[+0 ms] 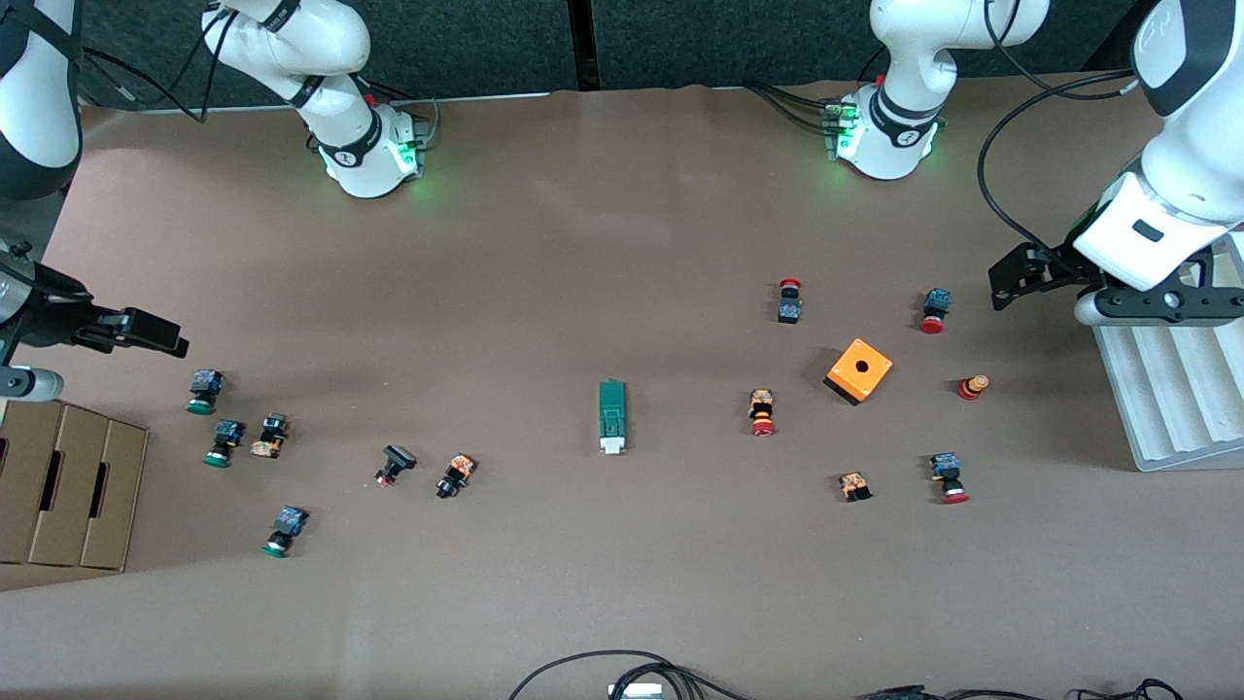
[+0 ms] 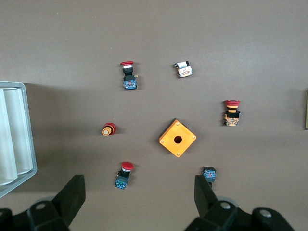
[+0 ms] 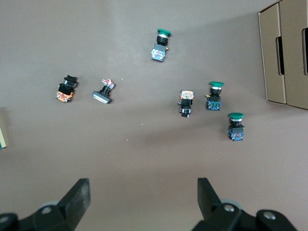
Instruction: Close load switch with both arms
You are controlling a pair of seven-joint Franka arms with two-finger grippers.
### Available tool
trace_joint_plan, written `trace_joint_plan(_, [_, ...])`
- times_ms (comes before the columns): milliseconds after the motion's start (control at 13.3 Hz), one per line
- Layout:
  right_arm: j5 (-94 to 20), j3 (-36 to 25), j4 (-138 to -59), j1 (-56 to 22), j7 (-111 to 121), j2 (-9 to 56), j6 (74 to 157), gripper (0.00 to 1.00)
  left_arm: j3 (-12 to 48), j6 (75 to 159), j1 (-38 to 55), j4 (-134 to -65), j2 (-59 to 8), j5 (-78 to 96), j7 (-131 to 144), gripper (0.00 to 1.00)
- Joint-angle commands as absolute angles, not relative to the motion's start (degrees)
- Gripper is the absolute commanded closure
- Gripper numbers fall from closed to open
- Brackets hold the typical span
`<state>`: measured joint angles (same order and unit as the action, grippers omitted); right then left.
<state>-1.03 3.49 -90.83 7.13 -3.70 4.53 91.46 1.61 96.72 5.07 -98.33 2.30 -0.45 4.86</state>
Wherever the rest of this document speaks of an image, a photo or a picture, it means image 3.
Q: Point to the green mushroom push button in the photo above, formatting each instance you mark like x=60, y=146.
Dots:
x=214, y=101
x=237, y=131
x=160, y=49

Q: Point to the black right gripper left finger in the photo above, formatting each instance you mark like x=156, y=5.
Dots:
x=77, y=202

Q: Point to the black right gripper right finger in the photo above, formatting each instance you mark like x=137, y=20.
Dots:
x=207, y=202

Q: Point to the black switch red tip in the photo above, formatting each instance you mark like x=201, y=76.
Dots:
x=102, y=95

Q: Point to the brown cardboard box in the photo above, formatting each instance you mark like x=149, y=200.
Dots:
x=269, y=60
x=294, y=72

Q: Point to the black selector switch orange block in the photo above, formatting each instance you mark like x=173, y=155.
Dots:
x=65, y=92

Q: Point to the beige black switch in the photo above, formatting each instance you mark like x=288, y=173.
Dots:
x=186, y=103

